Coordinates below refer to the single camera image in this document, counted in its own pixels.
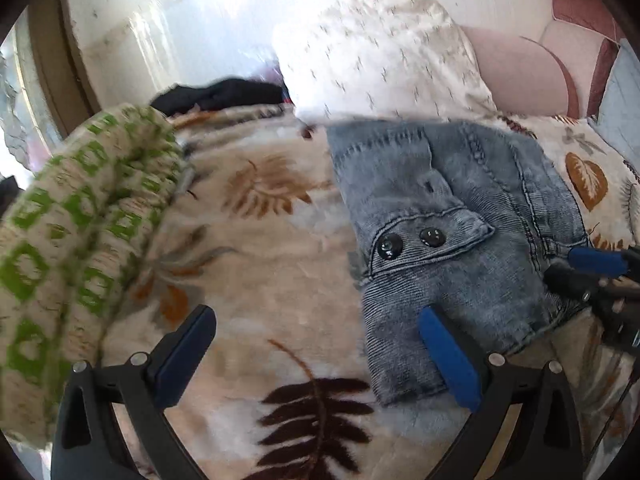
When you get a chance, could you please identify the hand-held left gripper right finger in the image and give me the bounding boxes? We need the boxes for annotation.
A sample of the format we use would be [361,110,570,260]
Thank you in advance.
[417,305,586,480]

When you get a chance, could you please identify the grey washed denim pants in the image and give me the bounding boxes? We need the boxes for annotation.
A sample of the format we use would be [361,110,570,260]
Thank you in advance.
[325,119,596,407]

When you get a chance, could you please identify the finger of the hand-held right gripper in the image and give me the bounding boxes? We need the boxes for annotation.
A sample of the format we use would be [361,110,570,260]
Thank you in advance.
[567,246,640,280]
[542,262,640,306]

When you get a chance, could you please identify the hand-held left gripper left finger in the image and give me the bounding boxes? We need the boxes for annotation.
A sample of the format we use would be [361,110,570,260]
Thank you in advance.
[50,304,218,480]

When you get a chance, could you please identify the grey blue pillow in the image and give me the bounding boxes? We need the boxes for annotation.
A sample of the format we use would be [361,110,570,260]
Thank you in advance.
[587,40,640,161]

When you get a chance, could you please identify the black cloth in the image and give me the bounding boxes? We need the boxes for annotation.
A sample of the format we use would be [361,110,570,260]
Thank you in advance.
[150,76,288,117]

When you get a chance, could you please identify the pink upholstered headboard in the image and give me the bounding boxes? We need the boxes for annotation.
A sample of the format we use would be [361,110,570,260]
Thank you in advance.
[460,0,631,118]

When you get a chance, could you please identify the leaf printed beige blanket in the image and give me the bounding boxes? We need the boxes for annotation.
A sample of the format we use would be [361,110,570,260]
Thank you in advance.
[95,105,640,480]

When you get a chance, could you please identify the green patterned quilt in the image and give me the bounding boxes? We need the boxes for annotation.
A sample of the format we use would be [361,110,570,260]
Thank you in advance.
[0,104,191,448]

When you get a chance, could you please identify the wooden window frame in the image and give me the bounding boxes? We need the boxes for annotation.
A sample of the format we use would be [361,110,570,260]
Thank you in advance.
[27,0,101,141]

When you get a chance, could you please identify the white sprig printed pillow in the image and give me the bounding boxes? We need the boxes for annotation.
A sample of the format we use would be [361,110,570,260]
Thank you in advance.
[272,0,498,123]

